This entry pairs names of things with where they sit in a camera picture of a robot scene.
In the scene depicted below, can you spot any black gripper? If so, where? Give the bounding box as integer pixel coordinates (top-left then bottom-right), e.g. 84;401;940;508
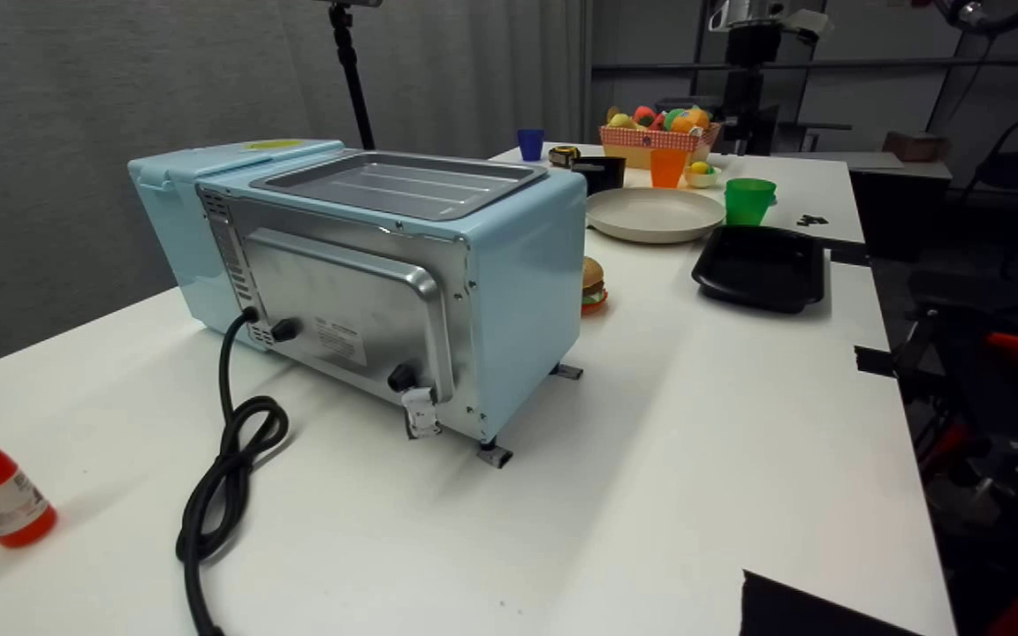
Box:
721;22;788;89

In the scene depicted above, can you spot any orange plastic cup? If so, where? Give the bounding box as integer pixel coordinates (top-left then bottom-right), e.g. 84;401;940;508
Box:
648;140;693;193

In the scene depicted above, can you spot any green plastic cup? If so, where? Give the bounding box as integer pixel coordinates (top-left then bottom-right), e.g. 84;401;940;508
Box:
721;173;781;229

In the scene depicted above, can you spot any beige round plate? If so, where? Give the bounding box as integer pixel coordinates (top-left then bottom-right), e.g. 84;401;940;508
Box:
582;183;728;250

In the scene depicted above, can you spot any blue plastic cup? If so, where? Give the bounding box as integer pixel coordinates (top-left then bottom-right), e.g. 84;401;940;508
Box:
513;122;553;167

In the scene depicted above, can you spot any green yellow toy fruit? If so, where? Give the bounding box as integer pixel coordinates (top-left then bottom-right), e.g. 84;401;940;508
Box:
686;156;724;193

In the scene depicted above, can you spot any small brown box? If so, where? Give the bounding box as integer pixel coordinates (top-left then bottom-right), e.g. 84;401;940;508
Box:
879;126;950;167

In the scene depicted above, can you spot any black ribbed tray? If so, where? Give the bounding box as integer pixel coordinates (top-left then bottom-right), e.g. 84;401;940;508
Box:
688;219;830;316

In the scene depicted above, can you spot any L-shaped black tape strip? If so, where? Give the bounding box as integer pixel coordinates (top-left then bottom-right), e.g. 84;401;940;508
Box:
824;239;872;269

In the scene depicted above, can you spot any toy burger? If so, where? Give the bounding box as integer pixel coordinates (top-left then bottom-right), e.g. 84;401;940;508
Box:
580;254;616;320

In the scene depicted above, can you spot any short black tape strip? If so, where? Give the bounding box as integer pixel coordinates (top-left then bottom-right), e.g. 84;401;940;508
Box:
853;341;902;381

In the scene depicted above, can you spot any black tripod stand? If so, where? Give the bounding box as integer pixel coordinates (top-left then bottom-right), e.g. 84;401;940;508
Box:
322;0;383;156

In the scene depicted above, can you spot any light blue toaster oven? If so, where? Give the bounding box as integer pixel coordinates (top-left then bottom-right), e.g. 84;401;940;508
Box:
125;134;594;468

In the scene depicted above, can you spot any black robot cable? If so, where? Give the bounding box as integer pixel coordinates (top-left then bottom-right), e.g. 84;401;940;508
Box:
909;0;1018;40

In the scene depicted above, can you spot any black toaster power cord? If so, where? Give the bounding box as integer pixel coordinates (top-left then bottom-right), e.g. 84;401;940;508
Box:
172;305;297;636

